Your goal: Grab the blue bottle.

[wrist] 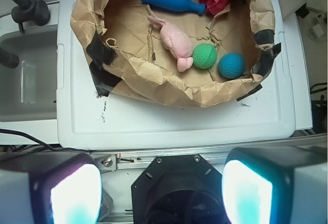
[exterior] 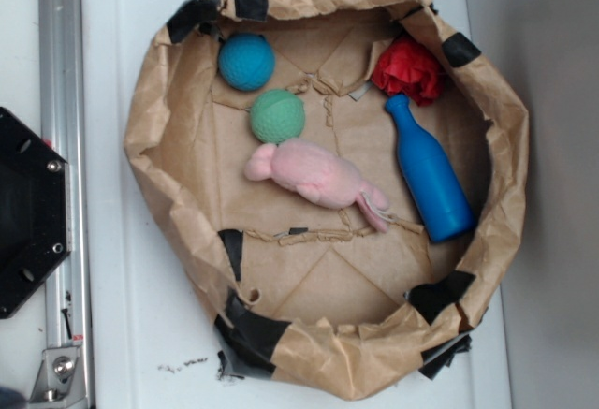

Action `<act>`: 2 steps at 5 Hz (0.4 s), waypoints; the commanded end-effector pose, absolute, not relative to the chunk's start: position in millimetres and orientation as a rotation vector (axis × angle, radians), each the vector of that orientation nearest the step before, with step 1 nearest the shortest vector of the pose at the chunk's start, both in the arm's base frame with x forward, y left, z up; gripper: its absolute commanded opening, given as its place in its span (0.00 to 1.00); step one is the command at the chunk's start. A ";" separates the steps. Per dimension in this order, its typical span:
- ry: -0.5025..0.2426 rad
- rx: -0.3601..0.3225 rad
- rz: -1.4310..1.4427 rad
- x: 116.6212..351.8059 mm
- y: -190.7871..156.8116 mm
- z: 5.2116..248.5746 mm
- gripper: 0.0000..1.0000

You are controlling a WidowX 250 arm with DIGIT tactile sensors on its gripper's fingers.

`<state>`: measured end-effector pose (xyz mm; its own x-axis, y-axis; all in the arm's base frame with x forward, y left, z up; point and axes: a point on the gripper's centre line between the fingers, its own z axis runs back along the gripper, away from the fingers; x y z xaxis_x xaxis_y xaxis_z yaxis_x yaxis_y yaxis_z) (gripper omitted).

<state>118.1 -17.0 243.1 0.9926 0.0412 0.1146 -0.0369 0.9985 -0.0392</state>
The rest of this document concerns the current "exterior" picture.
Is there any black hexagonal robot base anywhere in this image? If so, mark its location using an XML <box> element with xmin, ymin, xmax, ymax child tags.
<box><xmin>0</xmin><ymin>108</ymin><xmax>69</xmax><ymax>319</ymax></box>

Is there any blue plastic bottle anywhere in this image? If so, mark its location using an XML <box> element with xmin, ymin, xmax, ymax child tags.
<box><xmin>385</xmin><ymin>94</ymin><xmax>476</xmax><ymax>242</ymax></box>

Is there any pink plush toy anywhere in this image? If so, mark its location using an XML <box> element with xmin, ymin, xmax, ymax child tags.
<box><xmin>244</xmin><ymin>138</ymin><xmax>390</xmax><ymax>233</ymax></box>

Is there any green foam ball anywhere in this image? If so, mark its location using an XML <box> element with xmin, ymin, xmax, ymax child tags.
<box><xmin>250</xmin><ymin>89</ymin><xmax>305</xmax><ymax>144</ymax></box>

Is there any brown paper bag bin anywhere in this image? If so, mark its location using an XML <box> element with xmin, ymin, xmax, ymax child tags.
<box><xmin>124</xmin><ymin>0</ymin><xmax>529</xmax><ymax>401</ymax></box>

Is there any blue foam ball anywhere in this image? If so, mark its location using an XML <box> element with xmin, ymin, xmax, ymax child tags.
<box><xmin>218</xmin><ymin>33</ymin><xmax>275</xmax><ymax>92</ymax></box>

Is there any red crumpled paper flower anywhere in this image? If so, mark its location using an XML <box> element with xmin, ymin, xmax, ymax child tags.
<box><xmin>372</xmin><ymin>35</ymin><xmax>445</xmax><ymax>107</ymax></box>

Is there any aluminium extrusion rail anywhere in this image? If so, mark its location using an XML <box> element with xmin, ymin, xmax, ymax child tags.
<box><xmin>38</xmin><ymin>0</ymin><xmax>95</xmax><ymax>408</ymax></box>

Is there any metal corner bracket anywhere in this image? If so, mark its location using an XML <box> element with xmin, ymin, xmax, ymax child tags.
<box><xmin>28</xmin><ymin>346</ymin><xmax>86</xmax><ymax>408</ymax></box>

